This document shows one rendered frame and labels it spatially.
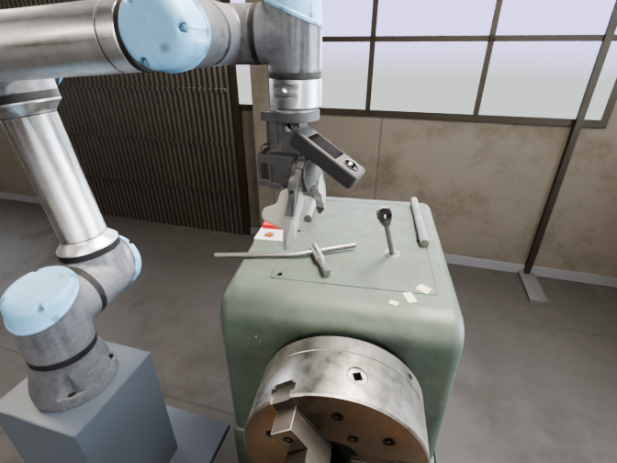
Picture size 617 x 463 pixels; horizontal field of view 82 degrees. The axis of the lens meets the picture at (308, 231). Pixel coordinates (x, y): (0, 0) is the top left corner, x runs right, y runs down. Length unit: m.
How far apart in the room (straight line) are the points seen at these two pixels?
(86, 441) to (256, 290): 0.40
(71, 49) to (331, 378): 0.54
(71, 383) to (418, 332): 0.65
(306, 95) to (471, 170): 2.60
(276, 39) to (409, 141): 2.50
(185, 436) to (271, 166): 0.83
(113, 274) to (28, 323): 0.17
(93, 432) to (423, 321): 0.64
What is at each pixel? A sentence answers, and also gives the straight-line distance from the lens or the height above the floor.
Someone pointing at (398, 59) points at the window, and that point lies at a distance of 2.88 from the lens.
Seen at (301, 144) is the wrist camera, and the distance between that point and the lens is 0.53.
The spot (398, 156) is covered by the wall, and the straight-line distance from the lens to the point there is 3.00.
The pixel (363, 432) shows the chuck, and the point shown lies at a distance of 0.64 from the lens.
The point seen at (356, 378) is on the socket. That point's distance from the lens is 0.63.
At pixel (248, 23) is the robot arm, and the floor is 1.72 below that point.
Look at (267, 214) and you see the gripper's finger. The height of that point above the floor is 1.46.
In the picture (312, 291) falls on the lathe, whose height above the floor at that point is 1.25.
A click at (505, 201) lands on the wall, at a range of 3.18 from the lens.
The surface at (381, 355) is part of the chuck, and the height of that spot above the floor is 1.22.
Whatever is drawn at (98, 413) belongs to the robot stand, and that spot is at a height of 1.09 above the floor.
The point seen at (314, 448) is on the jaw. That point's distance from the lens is 0.63.
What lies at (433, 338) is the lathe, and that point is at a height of 1.22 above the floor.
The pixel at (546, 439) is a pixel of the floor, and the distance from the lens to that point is 2.31.
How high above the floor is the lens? 1.70
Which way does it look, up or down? 28 degrees down
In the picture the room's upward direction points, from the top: straight up
